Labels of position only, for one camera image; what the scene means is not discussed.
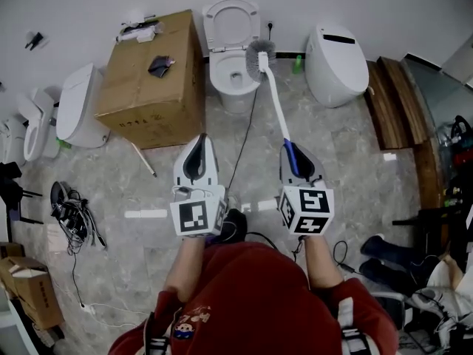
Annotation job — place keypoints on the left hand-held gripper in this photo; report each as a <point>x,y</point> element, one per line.
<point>192,216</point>

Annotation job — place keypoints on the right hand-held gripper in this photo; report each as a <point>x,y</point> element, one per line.
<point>314,202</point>

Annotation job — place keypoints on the white and blue toilet brush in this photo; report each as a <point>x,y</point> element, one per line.
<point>275,98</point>

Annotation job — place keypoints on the white open-lid toilet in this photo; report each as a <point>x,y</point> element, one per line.
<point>236,98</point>

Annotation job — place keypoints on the person's left forearm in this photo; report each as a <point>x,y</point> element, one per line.
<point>184,264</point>

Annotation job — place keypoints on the person's right forearm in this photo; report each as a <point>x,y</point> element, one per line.
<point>321,261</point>

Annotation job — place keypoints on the white closed smart toilet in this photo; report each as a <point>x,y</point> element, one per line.
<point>332,80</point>

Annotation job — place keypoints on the white slim closed toilet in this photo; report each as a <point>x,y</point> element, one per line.
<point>77,113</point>

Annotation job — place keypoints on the thin pale stick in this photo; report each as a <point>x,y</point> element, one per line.
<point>144,159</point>

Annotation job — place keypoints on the person's left shoe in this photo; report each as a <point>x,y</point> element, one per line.
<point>233,202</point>

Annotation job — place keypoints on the person's left leg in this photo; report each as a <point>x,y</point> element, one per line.
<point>235,224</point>

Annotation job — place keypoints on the person's leg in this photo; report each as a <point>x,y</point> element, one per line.
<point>388,251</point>
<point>384,276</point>
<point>235,224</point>

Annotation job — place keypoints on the large cardboard box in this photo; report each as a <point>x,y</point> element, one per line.
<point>148,98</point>

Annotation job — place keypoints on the green plastic bottle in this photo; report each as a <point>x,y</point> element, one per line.
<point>297,65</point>

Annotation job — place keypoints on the grey and purple cloth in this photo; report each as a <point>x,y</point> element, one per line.
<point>159,66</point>

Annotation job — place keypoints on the stack of wooden planks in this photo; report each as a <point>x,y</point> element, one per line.
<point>395,105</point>

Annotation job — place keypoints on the small white box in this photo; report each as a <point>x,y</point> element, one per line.
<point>145,35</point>

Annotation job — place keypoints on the person's red shirt torso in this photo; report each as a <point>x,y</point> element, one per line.
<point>251,301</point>

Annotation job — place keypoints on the white tube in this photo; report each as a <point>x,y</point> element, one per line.
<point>127,37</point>

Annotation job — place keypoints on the black phone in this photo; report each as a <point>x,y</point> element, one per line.
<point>142,26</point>

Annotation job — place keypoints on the black metal rack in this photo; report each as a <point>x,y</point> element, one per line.
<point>443,228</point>

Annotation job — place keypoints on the black stool with clothes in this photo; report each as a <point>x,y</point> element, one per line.
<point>11,194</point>

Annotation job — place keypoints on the flat cardboard box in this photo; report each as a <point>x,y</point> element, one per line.
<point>10,250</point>

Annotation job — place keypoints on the small cardboard box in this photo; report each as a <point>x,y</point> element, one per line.
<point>35,290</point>

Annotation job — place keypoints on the white cabinet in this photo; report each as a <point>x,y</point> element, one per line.
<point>15,327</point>

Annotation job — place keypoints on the wall socket with plug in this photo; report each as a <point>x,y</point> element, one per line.
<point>270,25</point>

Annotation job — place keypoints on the black wall bracket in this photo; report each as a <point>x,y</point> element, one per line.
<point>35,40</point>

